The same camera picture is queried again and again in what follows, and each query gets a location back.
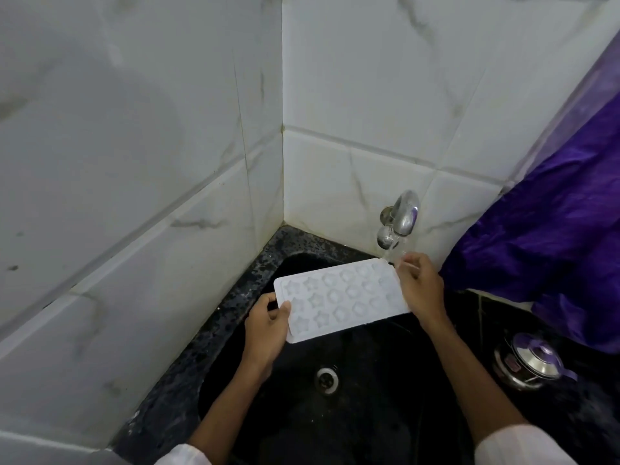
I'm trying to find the person's left forearm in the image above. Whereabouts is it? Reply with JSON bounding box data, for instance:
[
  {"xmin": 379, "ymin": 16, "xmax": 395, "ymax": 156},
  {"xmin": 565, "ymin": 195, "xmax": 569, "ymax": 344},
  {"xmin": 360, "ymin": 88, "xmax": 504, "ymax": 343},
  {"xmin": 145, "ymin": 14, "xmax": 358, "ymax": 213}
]
[{"xmin": 187, "ymin": 367, "xmax": 272, "ymax": 465}]

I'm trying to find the steel tap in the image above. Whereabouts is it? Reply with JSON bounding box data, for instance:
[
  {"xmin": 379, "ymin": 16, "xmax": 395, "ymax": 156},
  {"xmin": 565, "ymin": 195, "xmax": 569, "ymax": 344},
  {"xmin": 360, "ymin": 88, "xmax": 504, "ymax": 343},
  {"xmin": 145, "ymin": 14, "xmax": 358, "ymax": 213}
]
[{"xmin": 377, "ymin": 190, "xmax": 420, "ymax": 251}]

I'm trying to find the person's right hand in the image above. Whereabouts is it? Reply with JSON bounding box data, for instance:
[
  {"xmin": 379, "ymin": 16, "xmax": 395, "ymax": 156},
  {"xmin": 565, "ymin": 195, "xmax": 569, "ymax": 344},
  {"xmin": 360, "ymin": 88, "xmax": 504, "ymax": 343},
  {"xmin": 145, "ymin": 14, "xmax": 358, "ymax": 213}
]
[{"xmin": 395, "ymin": 252, "xmax": 449, "ymax": 330}]

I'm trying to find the person's left hand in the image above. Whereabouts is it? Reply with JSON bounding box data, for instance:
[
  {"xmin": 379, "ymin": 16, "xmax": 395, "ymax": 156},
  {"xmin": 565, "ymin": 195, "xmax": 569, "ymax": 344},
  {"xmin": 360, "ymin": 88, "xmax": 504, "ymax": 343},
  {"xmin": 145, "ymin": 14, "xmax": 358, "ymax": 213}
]
[{"xmin": 240, "ymin": 292, "xmax": 292, "ymax": 383}]

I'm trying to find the purple curtain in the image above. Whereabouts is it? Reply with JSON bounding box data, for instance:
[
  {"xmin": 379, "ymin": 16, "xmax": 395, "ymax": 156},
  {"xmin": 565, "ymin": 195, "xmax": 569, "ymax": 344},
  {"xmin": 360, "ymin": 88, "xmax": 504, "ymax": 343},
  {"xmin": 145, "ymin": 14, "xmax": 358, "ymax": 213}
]
[{"xmin": 440, "ymin": 31, "xmax": 620, "ymax": 355}]

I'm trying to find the black sink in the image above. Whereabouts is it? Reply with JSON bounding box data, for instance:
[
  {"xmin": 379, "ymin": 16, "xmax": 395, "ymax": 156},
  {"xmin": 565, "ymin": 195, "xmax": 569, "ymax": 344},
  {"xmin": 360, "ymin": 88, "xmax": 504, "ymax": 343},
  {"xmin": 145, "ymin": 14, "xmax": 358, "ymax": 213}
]
[{"xmin": 197, "ymin": 253, "xmax": 473, "ymax": 465}]

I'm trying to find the steel pot with purple lid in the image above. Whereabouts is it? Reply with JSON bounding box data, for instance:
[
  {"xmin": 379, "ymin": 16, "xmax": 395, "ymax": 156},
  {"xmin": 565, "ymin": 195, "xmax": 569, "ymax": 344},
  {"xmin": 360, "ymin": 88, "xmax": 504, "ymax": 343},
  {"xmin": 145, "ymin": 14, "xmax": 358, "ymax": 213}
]
[{"xmin": 493, "ymin": 332, "xmax": 578, "ymax": 391}]

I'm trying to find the white ice tray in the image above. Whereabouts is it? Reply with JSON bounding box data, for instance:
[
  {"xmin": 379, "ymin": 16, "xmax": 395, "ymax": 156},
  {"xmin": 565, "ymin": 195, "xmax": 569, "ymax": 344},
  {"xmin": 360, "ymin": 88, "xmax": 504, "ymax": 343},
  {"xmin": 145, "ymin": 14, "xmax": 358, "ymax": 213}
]
[{"xmin": 273, "ymin": 258, "xmax": 413, "ymax": 344}]

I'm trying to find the person's right forearm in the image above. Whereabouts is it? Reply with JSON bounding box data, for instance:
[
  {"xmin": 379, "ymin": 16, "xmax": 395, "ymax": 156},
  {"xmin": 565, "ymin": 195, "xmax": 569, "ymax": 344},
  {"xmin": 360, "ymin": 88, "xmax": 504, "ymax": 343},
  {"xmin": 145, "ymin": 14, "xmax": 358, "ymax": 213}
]
[{"xmin": 421, "ymin": 314, "xmax": 529, "ymax": 444}]

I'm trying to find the white shirt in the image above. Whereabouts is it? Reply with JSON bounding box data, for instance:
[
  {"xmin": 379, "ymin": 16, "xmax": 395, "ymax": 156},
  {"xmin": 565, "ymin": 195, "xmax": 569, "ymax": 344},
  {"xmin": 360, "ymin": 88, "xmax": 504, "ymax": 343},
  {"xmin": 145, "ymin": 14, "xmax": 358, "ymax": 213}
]
[{"xmin": 154, "ymin": 423, "xmax": 577, "ymax": 465}]

